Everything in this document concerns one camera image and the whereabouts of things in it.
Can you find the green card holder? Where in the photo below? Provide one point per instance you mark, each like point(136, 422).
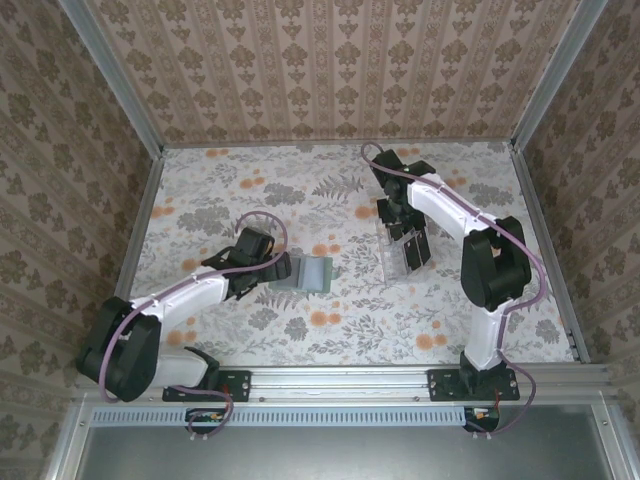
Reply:
point(315, 272)

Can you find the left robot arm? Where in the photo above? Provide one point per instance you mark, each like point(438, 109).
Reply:
point(125, 350)

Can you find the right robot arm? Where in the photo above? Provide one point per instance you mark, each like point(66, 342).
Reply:
point(490, 270)

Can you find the black credit card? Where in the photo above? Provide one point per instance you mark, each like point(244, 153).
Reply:
point(413, 255)
point(424, 251)
point(383, 210)

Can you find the clear acrylic card rack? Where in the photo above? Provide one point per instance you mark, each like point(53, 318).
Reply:
point(392, 262)

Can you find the grey metal panel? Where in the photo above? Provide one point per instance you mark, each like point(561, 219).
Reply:
point(325, 455)

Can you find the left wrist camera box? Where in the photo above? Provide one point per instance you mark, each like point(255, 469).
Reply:
point(255, 241)

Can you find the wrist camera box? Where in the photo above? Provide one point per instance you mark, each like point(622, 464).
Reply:
point(387, 162)
point(255, 241)

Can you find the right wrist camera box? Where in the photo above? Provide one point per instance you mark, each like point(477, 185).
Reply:
point(387, 162)

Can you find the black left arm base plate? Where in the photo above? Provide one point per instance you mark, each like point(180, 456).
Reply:
point(235, 385)

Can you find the aluminium side rail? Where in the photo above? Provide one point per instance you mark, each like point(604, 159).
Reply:
point(144, 215)
point(549, 250)

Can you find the aluminium mounting rail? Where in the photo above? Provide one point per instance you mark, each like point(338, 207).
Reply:
point(340, 382)

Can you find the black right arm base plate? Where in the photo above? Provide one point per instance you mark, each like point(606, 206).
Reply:
point(442, 385)

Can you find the aluminium frame post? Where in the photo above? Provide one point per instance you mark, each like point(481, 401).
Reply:
point(115, 80)
point(560, 75)

